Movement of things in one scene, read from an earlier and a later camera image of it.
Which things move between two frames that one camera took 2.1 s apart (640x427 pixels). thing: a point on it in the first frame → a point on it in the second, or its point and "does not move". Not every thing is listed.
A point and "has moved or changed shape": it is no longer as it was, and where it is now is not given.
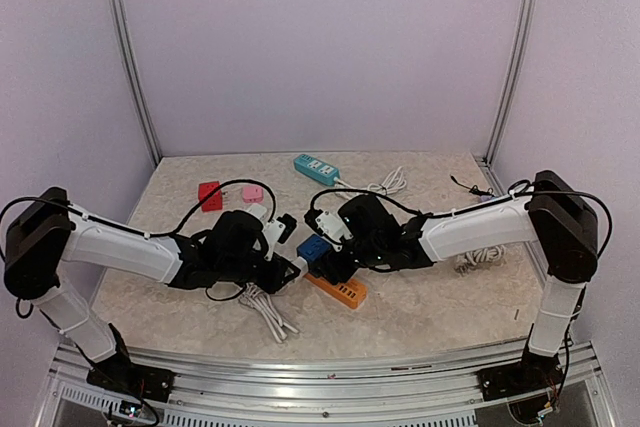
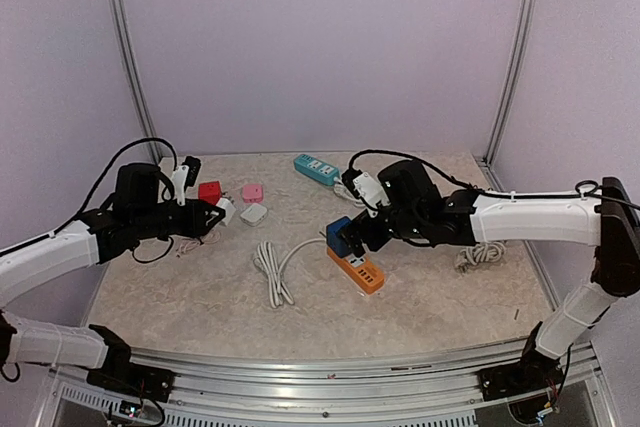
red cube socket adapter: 214,202 does not move
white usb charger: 302,264 → 229,208
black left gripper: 275,281 → 196,225
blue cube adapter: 313,248 has moved or changed shape
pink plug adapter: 252,194 does not move
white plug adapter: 258,210 does not move
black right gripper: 334,268 → 361,223
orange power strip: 351,293 has moved or changed shape
